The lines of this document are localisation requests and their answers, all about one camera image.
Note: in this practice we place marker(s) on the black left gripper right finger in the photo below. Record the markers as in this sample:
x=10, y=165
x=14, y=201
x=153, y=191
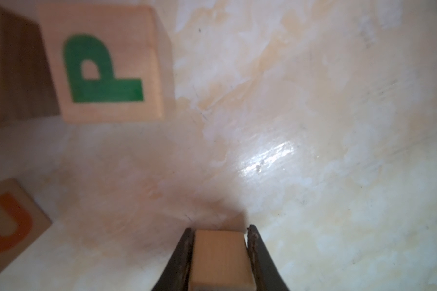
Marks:
x=266, y=274

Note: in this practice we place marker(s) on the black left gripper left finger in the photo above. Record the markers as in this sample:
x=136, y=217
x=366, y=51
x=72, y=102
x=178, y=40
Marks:
x=175, y=275

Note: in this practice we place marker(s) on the wooden block purple R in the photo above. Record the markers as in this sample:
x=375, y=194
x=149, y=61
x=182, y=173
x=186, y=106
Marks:
x=220, y=262

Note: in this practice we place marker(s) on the wooden block orange U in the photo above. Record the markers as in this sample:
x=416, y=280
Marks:
x=22, y=221

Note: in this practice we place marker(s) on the wooden block green P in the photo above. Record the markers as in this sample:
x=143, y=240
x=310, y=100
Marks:
x=109, y=62

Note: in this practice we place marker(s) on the wooden block pile under gripper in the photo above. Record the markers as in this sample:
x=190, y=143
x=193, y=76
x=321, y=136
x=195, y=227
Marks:
x=26, y=87

